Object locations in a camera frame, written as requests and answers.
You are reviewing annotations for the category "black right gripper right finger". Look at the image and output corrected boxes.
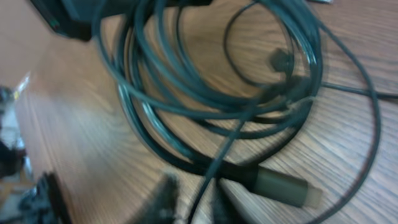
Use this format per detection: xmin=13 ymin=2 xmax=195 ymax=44
xmin=211 ymin=180 xmax=247 ymax=224

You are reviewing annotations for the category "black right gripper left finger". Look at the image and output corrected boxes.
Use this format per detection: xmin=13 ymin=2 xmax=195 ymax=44
xmin=127 ymin=172 xmax=180 ymax=224

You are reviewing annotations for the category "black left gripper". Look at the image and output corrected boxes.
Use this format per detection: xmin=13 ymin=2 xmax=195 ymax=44
xmin=29 ymin=0 xmax=212 ymax=43

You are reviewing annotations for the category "thin black USB cable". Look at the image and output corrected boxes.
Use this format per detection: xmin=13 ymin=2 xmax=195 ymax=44
xmin=186 ymin=0 xmax=398 ymax=224

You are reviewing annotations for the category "thick black USB cable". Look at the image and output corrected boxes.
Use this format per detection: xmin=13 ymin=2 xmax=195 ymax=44
xmin=91 ymin=0 xmax=324 ymax=209

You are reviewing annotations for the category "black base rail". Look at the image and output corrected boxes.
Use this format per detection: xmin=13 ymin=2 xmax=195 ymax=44
xmin=18 ymin=170 xmax=74 ymax=224

